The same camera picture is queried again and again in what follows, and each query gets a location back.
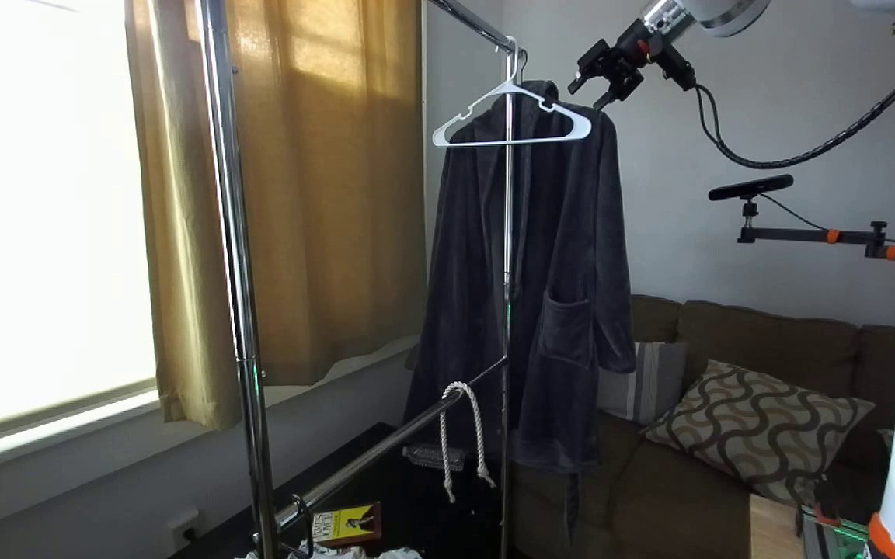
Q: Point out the white crumpled cloth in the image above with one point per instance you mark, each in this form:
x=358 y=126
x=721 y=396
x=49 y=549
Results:
x=350 y=551

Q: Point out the yellow black cardboard box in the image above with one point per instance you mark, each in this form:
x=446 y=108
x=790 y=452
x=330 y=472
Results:
x=350 y=523

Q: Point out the olive green sofa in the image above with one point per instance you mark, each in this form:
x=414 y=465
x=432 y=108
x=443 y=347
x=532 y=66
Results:
x=677 y=497

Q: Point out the dark grey bathrobe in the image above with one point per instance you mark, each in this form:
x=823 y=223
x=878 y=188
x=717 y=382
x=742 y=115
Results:
x=561 y=290

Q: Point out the black bar camera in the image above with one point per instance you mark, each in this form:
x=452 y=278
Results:
x=750 y=188

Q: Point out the white plastic coat hanger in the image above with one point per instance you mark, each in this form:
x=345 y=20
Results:
x=515 y=99

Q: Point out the mustard yellow curtain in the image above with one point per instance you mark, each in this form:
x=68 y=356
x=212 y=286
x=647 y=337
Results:
x=325 y=188

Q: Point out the white hanger with thick hook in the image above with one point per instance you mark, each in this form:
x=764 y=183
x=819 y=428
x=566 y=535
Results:
x=481 y=424

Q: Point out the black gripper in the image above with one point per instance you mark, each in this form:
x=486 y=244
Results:
x=623 y=61

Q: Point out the white wall outlet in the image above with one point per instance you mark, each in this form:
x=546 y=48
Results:
x=186 y=525

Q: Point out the green metal frame object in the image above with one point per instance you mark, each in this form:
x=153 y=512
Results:
x=830 y=535

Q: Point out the grey white box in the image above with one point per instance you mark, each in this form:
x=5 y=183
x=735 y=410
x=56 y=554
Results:
x=653 y=377

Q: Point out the wave patterned cushion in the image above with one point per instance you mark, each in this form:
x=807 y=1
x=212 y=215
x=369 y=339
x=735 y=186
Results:
x=761 y=430

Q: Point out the chrome metal clothes rack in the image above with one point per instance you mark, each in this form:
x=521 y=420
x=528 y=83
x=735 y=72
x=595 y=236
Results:
x=245 y=313

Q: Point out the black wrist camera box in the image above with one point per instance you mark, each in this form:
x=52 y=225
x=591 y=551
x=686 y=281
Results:
x=680 y=70

